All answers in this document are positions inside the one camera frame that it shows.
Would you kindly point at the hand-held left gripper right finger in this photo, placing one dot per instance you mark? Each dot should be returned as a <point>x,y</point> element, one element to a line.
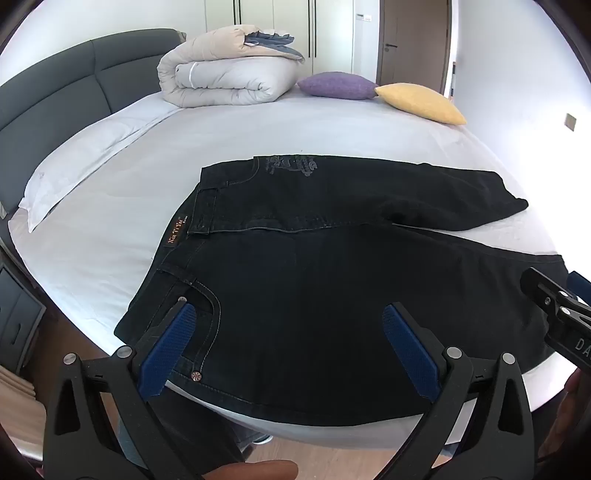
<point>408,350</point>

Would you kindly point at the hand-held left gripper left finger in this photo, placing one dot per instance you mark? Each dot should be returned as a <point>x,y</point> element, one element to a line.
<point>171,341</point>

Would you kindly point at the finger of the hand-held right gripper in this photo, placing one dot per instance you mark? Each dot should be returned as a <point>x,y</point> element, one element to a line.
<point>542,286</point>
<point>581,286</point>

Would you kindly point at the black denim pants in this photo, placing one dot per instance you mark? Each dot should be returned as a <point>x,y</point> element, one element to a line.
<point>323,300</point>

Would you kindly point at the person's right hand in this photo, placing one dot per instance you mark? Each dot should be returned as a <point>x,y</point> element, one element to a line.
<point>579,392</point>

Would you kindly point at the person's left hand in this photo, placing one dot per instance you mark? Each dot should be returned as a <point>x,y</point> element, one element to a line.
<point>254,470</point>

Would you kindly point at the dark grey nightstand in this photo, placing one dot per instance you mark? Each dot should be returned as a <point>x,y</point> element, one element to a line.
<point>18,314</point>

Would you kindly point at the beige curtain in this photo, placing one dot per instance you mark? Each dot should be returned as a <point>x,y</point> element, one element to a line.
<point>16,406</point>

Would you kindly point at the white pillow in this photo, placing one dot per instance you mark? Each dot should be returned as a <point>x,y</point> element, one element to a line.
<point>83,157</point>

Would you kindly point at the yellow cushion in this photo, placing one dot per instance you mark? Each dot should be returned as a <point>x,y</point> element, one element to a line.
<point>420,101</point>

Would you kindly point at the bed with white sheet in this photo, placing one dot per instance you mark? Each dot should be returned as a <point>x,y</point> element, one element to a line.
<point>323,129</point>

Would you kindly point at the grey padded headboard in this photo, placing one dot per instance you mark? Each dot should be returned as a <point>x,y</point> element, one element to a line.
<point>55,101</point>

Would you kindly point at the folded beige white duvet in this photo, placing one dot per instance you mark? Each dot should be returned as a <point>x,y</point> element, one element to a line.
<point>231,78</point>

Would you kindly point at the purple cushion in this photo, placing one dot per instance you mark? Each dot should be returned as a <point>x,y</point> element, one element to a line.
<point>337,85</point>

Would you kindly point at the brown wooden door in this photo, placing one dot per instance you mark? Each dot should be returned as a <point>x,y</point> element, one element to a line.
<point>415,37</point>

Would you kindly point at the blue grey folded cloth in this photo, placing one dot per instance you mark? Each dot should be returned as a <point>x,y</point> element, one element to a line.
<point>277,46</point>

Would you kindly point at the white wardrobe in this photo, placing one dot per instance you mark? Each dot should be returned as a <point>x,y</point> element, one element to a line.
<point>332,37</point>

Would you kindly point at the brown wall switch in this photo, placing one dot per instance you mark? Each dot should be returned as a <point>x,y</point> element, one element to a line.
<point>570,122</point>

